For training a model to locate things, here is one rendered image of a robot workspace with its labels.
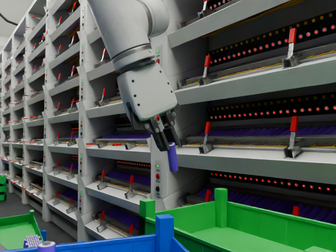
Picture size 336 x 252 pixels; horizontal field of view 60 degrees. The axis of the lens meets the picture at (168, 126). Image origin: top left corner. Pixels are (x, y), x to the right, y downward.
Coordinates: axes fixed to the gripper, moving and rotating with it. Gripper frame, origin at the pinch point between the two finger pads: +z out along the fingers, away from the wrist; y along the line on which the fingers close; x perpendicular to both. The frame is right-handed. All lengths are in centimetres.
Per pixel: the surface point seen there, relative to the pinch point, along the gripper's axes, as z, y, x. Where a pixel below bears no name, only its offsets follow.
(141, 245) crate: 8.7, 18.9, 14.6
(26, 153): -9, -7, -240
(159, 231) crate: 7.6, 16.7, 16.6
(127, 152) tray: 7, -17, -58
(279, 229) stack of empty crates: 20.2, -3.8, 16.5
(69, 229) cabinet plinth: 45, 2, -139
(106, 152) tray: 5, -16, -77
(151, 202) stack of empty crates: 7.1, 11.7, 7.0
